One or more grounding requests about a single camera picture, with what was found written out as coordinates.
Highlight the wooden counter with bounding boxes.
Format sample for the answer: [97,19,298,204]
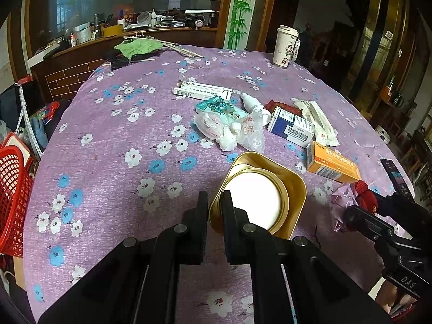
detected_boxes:
[25,25,218,103]

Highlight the lilac paper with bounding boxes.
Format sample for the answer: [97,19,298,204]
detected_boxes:
[332,183,359,233]

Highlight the red sachet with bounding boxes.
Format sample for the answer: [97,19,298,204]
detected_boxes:
[264,99,302,115]

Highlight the red framed white board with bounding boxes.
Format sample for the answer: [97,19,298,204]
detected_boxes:
[0,131,34,163]

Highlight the white and blue medicine box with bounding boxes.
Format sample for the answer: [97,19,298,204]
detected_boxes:
[268,106,316,143]

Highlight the person's right hand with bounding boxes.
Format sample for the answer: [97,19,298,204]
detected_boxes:
[373,277,417,315]

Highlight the green cloth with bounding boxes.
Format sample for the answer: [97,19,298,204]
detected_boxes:
[114,39,162,59]

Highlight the white printed cup with lid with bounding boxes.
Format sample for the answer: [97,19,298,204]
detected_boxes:
[273,26,300,69]

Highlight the small white dropper bottle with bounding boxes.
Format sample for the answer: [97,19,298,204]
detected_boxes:
[240,93,271,125]

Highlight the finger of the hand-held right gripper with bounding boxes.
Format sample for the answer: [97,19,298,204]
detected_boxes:
[381,158,414,200]
[344,206,395,242]

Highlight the flat white box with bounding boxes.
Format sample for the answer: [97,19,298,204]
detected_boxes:
[27,44,62,70]

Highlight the red printed packaging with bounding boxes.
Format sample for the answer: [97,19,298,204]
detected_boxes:
[36,101,60,122]

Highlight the gold square tin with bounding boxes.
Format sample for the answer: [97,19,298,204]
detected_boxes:
[208,152,307,242]

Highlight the orange medicine box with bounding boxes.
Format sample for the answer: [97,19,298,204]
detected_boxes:
[306,142,362,183]

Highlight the white wrapper packet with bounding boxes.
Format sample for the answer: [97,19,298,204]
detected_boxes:
[293,99,339,147]

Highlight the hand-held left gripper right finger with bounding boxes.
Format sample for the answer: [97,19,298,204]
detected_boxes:
[221,191,392,324]

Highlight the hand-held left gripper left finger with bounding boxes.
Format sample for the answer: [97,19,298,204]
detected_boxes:
[39,191,209,324]

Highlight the bamboo painted pillar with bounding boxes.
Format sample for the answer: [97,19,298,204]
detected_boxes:
[224,0,258,49]

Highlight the teal printed packet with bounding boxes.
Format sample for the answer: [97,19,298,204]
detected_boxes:
[196,96,238,116]

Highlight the blue cloth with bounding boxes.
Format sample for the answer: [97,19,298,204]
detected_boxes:
[33,115,48,149]

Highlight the long white box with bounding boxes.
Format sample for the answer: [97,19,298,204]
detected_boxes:
[172,80,233,101]

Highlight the white round tin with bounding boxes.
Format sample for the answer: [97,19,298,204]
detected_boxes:
[73,23,94,44]

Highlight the clear plastic bag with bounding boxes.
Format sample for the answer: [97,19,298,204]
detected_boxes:
[193,107,265,154]

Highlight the purple floral tablecloth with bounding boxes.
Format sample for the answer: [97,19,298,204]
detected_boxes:
[22,45,419,324]

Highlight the black remote control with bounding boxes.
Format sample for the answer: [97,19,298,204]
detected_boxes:
[111,57,131,71]

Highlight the red plastic basket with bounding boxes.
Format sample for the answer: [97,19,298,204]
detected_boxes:
[0,143,35,259]

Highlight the yellow box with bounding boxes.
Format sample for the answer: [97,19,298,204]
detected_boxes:
[103,23,124,38]

